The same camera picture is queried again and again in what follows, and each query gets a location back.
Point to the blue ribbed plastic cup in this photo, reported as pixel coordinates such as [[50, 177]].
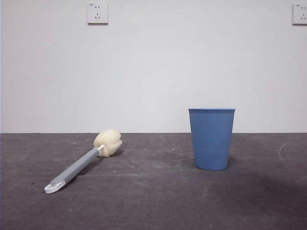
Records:
[[211, 143]]

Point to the cup brush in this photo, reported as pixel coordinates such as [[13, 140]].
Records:
[[72, 167]]

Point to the white wall socket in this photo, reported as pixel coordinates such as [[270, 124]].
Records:
[[97, 13], [300, 14]]

